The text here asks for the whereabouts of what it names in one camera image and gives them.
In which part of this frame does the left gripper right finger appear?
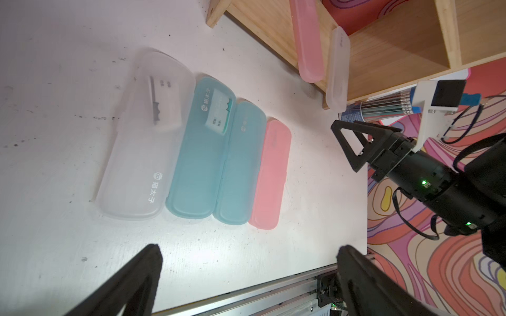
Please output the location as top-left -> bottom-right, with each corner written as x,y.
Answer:
337,245 -> 447,316

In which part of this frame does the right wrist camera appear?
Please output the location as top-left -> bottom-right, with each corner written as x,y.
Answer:
410,80 -> 482,153

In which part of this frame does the wooden two-tier shelf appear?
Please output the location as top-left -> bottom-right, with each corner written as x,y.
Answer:
206,1 -> 505,101

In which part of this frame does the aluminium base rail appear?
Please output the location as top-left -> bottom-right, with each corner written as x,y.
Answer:
152,252 -> 376,316

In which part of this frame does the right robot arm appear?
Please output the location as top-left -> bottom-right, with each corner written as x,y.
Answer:
331,120 -> 505,267

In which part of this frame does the pencil tube blue lid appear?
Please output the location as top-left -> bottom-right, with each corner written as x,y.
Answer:
340,88 -> 422,122

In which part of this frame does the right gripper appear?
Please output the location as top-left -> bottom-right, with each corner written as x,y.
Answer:
331,120 -> 455,201

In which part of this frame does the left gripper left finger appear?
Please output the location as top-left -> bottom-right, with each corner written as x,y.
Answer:
67,244 -> 163,315

